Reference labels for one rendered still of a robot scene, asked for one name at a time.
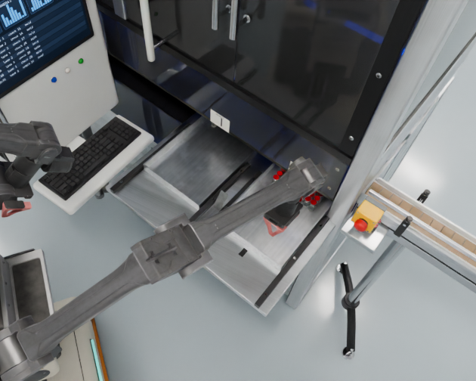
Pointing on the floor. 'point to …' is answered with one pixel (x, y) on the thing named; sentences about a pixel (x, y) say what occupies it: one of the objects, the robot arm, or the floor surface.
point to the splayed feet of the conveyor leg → (348, 311)
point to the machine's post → (385, 122)
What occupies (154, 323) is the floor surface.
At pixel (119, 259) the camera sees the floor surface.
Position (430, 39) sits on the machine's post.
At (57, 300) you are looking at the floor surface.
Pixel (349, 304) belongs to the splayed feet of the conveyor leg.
